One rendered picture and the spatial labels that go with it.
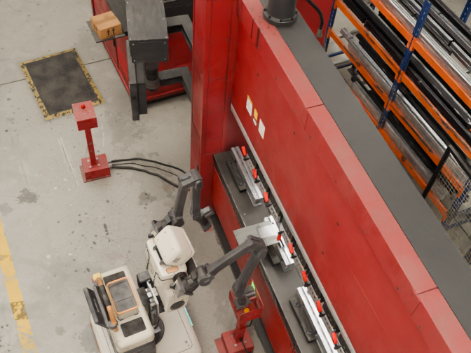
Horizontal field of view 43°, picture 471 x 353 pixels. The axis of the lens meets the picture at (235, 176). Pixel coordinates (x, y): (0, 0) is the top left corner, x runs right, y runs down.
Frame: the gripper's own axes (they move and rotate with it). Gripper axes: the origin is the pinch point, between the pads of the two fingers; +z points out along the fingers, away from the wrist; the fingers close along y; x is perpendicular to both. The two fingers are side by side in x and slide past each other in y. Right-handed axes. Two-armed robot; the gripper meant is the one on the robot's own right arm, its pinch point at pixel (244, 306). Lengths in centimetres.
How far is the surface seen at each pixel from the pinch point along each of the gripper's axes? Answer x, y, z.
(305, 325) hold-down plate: -28.8, 30.5, -3.2
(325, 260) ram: -22, 50, -70
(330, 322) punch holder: -44, 41, -38
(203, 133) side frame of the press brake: 122, 21, -29
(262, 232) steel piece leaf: 38, 30, -13
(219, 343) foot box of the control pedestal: 10, -29, 74
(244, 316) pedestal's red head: -5.1, -2.3, 4.9
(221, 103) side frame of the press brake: 122, 39, -52
